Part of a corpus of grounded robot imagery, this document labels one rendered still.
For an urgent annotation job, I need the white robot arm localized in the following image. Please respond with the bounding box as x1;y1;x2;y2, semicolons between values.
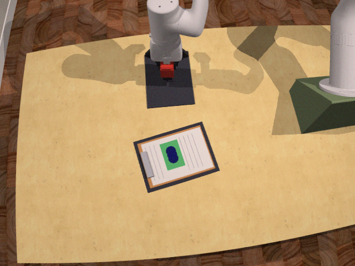
147;0;355;97

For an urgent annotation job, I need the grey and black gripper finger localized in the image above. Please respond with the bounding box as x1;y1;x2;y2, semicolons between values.
145;49;160;70
174;49;189;70

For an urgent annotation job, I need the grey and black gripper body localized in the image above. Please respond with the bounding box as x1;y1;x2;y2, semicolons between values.
150;35;182;62

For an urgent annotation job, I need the dark blue ink mark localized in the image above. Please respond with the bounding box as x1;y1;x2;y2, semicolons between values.
167;152;177;159
166;146;176;156
169;156;178;163

